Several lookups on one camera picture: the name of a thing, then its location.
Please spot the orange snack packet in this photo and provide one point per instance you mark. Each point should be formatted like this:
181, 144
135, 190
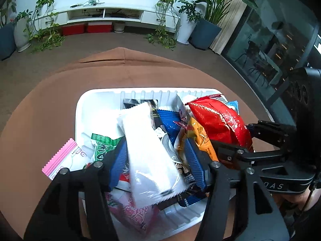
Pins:
203, 136

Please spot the pink pig snack packet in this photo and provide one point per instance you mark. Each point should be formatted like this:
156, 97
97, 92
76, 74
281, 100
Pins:
135, 213

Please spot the tall plant in blue pot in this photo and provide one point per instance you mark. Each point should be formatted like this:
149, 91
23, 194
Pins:
6, 40

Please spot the white plastic snack packet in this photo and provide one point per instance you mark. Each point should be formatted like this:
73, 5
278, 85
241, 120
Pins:
148, 155

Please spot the large leafy plant blue pot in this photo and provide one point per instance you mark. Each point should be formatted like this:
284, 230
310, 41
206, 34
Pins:
204, 35

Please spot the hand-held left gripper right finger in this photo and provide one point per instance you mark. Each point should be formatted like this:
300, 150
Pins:
194, 163

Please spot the white television cabinet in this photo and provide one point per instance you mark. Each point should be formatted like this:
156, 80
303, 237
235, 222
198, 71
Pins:
150, 17

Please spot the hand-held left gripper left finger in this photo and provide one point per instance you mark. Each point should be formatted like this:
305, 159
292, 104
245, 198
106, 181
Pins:
119, 160

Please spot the glass sliding door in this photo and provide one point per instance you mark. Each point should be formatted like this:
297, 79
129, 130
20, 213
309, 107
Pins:
270, 42

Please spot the black snack packet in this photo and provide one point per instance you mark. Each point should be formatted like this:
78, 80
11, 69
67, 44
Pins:
133, 103

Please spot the white foam tray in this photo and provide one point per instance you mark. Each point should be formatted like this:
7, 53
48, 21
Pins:
100, 105

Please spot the bushy plant in white pot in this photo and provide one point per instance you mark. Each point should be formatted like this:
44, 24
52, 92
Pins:
184, 30

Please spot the trailing vine plant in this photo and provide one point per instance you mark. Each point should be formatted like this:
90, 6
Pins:
47, 37
163, 35

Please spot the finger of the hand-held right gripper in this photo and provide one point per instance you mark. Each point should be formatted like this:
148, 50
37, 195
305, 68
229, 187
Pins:
230, 153
273, 133

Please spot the silver foil packet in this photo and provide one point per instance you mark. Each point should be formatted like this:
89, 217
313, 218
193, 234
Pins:
170, 145

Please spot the light blue snack bag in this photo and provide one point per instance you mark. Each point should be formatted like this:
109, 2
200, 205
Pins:
232, 105

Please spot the person's dark clothing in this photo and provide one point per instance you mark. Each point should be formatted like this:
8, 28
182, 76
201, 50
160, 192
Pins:
301, 221

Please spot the red chip bag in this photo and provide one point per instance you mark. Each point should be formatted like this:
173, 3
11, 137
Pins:
218, 120

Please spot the small plant in white pot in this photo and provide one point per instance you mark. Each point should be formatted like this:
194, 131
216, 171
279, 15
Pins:
22, 35

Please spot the white crinkled wrapper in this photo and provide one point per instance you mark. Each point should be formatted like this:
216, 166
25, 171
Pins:
186, 100

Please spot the red white snack packet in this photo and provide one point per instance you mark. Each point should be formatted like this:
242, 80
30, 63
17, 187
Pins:
124, 179

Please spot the small white pot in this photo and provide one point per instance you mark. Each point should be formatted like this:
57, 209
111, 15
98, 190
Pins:
119, 26

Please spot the green snack packet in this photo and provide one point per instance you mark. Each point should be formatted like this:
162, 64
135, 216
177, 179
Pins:
102, 145

